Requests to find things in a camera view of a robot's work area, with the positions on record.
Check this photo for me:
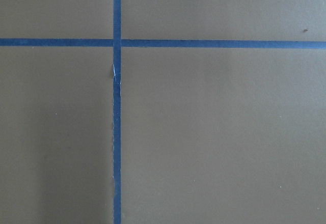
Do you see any vertical blue tape strip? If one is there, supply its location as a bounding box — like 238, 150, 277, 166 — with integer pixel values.
113, 0, 122, 223

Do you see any horizontal blue tape strip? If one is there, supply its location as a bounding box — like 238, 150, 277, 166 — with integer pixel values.
1, 38, 325, 49

